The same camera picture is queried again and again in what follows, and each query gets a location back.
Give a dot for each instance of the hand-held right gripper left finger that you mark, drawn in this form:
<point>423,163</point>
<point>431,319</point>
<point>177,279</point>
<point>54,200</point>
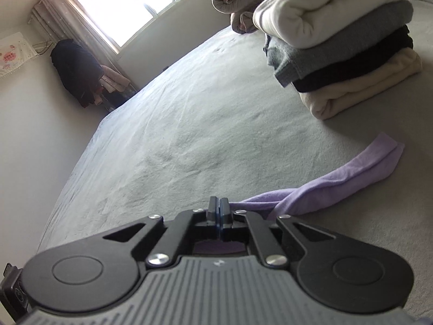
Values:
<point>213,210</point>

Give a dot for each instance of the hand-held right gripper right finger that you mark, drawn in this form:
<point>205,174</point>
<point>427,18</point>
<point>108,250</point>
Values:
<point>224,211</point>

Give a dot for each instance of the purple pants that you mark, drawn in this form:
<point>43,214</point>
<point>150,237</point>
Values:
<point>338,182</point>

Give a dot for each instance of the pink hanging clothes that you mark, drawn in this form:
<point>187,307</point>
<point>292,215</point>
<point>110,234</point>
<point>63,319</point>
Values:
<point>113,79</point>

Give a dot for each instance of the grey bed blanket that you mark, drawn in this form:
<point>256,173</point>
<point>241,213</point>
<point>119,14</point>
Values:
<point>203,125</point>

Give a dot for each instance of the cream folded garment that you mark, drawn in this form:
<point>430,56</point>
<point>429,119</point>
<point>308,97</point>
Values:
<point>372,88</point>

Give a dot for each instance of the dark hanging coat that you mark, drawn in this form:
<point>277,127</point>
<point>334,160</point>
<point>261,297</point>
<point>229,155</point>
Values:
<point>76,71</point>

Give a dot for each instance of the grey folded garment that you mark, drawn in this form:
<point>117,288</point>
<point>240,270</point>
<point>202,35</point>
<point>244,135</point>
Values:
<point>338,47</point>

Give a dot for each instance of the black folded garment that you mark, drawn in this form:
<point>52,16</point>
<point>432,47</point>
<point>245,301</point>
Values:
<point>365,64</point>

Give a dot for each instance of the window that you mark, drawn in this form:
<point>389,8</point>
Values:
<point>132,3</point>

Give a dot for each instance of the white folded garment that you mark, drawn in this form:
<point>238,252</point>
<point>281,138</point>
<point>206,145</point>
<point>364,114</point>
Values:
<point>331,10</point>

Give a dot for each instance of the grey floral curtain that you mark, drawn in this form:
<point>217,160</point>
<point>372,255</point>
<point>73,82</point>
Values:
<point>64,23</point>

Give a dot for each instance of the white printed wall cloth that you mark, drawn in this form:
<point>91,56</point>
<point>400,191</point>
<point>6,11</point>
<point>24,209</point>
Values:
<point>15,54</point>

